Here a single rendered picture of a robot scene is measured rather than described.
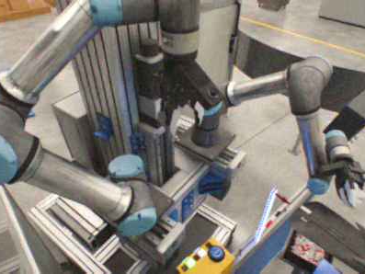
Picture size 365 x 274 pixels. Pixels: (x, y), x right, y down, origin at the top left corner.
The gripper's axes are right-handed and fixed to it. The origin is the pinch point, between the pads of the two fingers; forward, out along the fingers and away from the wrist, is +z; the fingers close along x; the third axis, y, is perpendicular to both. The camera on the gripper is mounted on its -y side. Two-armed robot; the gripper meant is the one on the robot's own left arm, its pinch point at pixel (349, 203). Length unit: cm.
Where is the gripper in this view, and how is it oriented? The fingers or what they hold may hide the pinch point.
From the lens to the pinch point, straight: 102.8
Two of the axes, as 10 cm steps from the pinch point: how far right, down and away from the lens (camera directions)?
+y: 9.7, 2.2, -0.9
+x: -1.0, 7.4, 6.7
